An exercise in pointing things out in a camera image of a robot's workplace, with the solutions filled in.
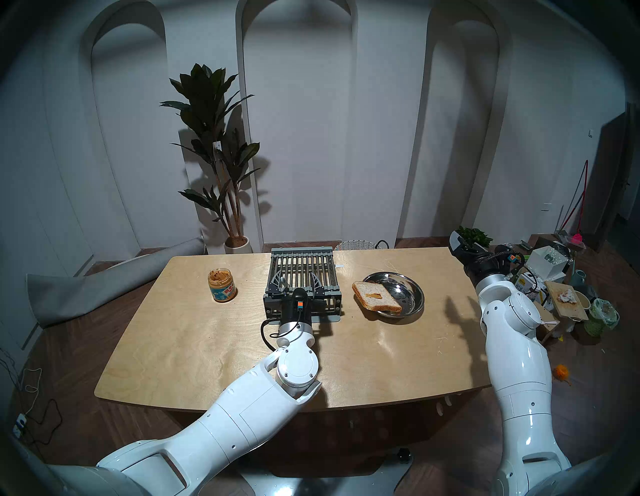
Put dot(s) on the crumpled white tissue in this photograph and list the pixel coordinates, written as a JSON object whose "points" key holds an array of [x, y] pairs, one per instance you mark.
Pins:
{"points": [[566, 296]]}

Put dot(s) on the pale green jug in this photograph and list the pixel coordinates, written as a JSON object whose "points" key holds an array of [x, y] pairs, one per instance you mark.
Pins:
{"points": [[580, 278]]}

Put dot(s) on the orange fluffy ball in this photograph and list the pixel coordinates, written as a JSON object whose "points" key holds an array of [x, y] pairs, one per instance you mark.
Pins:
{"points": [[561, 372]]}

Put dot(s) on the metal robot base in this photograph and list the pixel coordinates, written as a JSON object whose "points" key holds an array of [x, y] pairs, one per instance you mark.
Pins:
{"points": [[325, 484]]}

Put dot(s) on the white plant pot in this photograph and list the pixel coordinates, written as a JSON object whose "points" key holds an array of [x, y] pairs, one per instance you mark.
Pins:
{"points": [[237, 248]]}

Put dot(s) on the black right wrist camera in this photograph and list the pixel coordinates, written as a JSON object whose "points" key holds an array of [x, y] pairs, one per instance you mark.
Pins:
{"points": [[511, 257]]}

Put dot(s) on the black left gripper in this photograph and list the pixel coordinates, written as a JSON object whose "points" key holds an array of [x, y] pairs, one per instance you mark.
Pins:
{"points": [[289, 314]]}

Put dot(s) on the white open box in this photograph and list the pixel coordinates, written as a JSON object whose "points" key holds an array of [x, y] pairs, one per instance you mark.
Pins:
{"points": [[547, 265]]}

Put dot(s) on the white printed carton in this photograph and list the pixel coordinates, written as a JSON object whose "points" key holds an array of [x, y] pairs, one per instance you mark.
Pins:
{"points": [[522, 284]]}

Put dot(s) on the grey dish rack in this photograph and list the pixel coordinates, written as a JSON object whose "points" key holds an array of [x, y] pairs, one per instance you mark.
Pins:
{"points": [[302, 262]]}

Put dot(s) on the cream bowl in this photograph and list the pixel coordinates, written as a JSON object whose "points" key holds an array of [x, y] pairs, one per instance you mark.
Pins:
{"points": [[584, 300]]}

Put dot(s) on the round steel plate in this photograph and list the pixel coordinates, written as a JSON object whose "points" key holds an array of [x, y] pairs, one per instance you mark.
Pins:
{"points": [[410, 290]]}

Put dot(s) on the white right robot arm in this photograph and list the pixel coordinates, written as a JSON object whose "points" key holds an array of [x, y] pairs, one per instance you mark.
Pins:
{"points": [[520, 370]]}

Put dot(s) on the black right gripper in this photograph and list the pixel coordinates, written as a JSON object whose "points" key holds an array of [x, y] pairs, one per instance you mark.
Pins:
{"points": [[487, 263]]}

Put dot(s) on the dark door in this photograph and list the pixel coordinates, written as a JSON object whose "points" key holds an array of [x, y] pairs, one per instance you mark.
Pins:
{"points": [[612, 170]]}

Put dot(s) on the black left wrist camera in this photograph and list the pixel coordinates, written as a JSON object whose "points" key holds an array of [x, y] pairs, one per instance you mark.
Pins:
{"points": [[300, 305]]}

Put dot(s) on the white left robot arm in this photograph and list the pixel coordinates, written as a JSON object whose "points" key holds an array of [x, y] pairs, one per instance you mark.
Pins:
{"points": [[240, 420]]}

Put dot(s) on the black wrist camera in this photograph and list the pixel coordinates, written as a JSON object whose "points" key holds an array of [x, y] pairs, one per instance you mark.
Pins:
{"points": [[511, 257], [300, 305]]}

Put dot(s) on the wooden cutting board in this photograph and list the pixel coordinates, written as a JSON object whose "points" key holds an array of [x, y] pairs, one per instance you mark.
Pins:
{"points": [[567, 310]]}

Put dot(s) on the rolled grey mat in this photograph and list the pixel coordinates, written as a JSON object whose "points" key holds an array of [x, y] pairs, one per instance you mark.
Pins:
{"points": [[75, 295]]}

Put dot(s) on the tall dark leafy plant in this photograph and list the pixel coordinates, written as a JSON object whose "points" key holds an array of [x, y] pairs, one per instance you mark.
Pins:
{"points": [[210, 115]]}

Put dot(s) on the open peanut butter jar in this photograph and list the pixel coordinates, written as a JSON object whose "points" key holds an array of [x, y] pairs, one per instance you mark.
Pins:
{"points": [[222, 287]]}

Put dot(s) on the slice of bread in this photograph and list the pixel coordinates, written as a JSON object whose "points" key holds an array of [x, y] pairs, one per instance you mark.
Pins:
{"points": [[375, 296]]}

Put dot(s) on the white power strip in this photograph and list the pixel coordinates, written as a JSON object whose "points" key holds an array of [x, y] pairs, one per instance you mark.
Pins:
{"points": [[19, 425]]}

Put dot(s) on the small bushy potted plant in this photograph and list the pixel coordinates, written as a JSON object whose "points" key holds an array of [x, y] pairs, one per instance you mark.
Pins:
{"points": [[477, 234]]}

